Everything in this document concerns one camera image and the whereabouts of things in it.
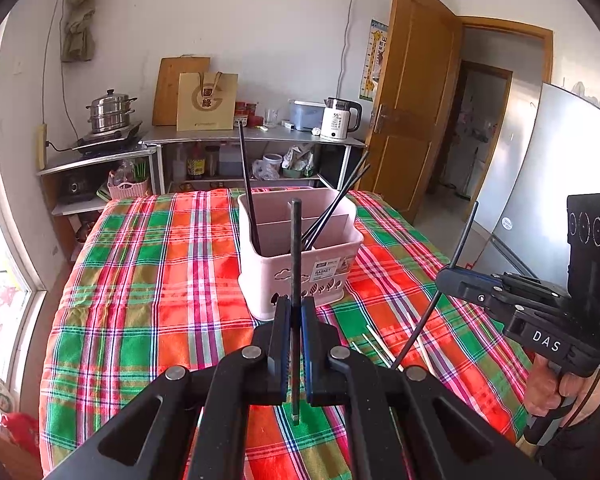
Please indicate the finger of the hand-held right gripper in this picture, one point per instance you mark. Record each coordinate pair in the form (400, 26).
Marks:
(535, 284)
(475, 287)

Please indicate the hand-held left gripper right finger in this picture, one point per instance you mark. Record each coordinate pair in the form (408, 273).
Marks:
(307, 350)

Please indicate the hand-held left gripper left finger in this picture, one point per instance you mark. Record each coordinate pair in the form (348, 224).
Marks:
(282, 350)

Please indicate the pink plastic basket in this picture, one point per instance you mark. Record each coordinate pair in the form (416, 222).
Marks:
(275, 280)

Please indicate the bunch of black chopsticks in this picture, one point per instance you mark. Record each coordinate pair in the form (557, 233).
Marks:
(337, 200)

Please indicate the person's right forearm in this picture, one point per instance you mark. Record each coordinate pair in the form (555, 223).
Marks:
(580, 447)

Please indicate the person's right hand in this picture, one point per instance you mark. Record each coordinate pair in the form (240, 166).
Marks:
(542, 390)

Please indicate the silver refrigerator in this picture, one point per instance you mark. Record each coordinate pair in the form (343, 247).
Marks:
(530, 160)

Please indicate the plaid tablecloth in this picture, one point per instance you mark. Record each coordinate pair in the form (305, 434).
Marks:
(145, 280)

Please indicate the wooden door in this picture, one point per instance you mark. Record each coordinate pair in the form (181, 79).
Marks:
(410, 110)

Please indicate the crumpled plastic bag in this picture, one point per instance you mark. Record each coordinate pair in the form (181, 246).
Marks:
(297, 160)

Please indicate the dark sauce bottle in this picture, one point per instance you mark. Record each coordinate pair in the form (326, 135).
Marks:
(195, 162)

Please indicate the metal shelf table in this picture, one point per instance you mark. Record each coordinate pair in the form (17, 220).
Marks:
(280, 136)

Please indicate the white electric kettle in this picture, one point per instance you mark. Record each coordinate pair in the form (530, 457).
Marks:
(337, 120)

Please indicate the small pink basket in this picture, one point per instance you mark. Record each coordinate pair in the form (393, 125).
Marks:
(129, 189)

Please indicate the glass cup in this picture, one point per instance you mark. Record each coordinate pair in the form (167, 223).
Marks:
(272, 119)

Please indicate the clear plastic container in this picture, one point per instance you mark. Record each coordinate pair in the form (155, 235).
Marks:
(305, 115)

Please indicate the brown paper bag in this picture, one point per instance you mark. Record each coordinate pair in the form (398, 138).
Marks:
(205, 105)

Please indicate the black induction cooker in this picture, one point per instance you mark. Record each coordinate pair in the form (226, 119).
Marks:
(105, 141)

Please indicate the low metal rack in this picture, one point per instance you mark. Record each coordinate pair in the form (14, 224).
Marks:
(80, 160)

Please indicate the wooden cutting board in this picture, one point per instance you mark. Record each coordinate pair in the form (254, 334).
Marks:
(167, 90)

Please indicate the steel steamer pot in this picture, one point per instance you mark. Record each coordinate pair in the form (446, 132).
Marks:
(110, 112)

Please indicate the beige power strip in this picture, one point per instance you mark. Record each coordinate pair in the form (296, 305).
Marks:
(41, 147)

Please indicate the beige hanging cloth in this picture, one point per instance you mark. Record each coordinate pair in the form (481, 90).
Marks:
(80, 20)

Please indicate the wall poster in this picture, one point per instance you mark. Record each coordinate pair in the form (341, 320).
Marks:
(372, 60)

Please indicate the wooden door frame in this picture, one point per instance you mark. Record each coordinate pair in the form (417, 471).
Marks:
(510, 27)

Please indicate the white window frame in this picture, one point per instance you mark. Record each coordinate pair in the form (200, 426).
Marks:
(10, 260)

